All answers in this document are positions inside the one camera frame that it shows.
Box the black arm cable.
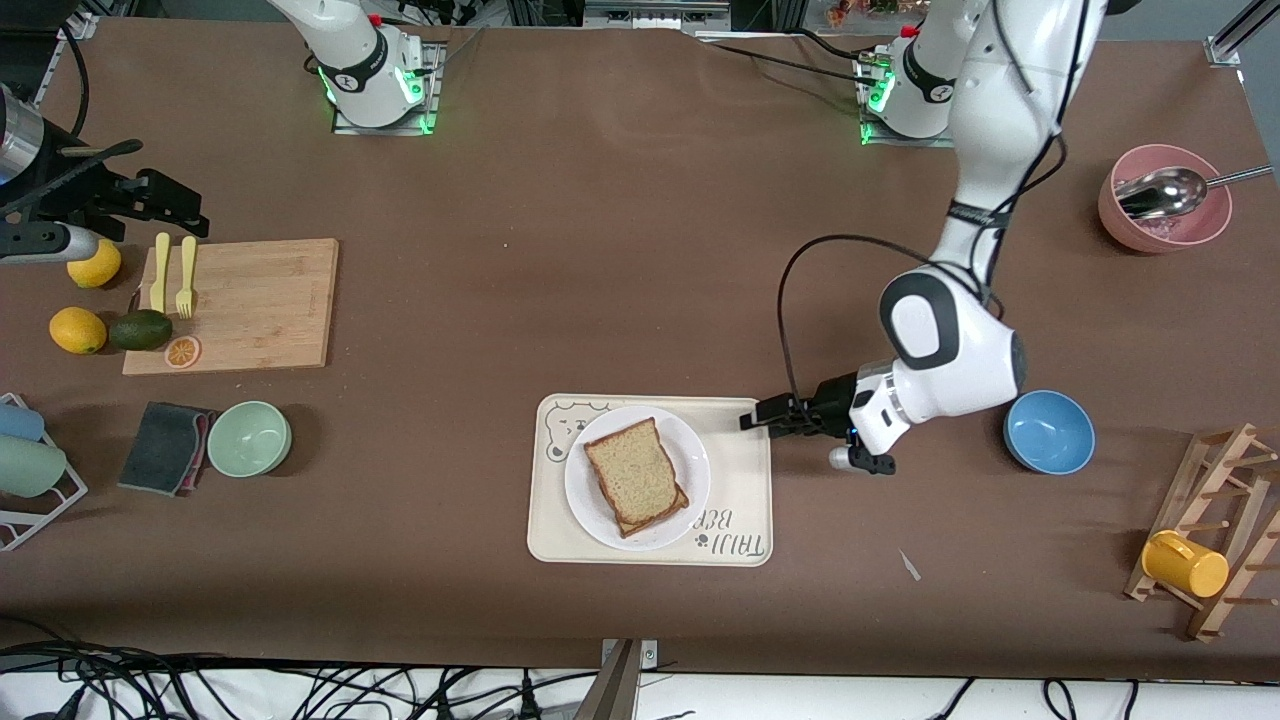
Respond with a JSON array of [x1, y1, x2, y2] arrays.
[[777, 235, 1001, 401], [60, 33, 92, 138]]

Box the pink bowl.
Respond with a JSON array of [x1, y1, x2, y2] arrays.
[[1097, 144, 1234, 255]]

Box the pale green cup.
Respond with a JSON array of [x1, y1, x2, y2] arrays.
[[0, 436, 68, 499]]

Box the blue bowl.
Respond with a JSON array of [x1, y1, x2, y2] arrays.
[[1003, 389, 1097, 476]]

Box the pale green bowl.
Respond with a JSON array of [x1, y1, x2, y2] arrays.
[[206, 400, 294, 479]]

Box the white wire rack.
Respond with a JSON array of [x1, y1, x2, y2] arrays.
[[0, 392, 89, 553]]

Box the grey metal box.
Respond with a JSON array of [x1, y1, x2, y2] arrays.
[[583, 0, 731, 31]]

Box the yellow lemon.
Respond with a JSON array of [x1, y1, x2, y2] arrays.
[[67, 238, 123, 290], [49, 307, 108, 355]]

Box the dark green avocado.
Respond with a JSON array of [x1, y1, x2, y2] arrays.
[[108, 309, 174, 352]]

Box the light blue cup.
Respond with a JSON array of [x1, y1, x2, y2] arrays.
[[0, 402, 46, 443]]

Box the folded grey cloth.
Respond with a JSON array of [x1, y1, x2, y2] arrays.
[[117, 401, 221, 498]]

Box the metal spoon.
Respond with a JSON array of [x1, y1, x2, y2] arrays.
[[1113, 163, 1276, 221]]

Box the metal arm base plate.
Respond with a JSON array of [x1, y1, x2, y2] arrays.
[[858, 50, 966, 149], [330, 40, 443, 137]]

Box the aluminium frame profile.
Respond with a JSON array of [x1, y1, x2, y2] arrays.
[[33, 12, 98, 103], [1205, 0, 1280, 68]]

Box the black cable on table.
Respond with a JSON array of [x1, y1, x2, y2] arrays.
[[690, 30, 891, 86]]

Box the brown bread slice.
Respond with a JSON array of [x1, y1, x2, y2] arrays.
[[584, 417, 691, 539], [598, 480, 691, 540]]

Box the tangled black floor cables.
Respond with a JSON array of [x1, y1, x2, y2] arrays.
[[0, 640, 601, 720]]

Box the cream tray with bear print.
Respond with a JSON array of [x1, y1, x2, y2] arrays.
[[526, 394, 774, 568]]

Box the wooden mug rack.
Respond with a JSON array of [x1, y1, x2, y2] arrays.
[[1124, 422, 1280, 643]]

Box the yellow mug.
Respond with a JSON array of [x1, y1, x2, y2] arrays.
[[1141, 529, 1231, 600]]

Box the yellow plastic fork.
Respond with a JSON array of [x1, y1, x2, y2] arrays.
[[176, 236, 199, 320]]

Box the white round plate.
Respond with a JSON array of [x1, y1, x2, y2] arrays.
[[564, 405, 712, 552]]

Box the metal camera pole bracket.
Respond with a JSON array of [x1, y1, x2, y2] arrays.
[[583, 638, 661, 720]]

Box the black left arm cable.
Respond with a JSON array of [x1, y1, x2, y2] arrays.
[[777, 235, 1001, 401]]

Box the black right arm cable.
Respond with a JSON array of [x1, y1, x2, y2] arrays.
[[60, 33, 92, 138]]

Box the wooden cutting board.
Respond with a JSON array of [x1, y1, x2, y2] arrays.
[[122, 238, 340, 377]]

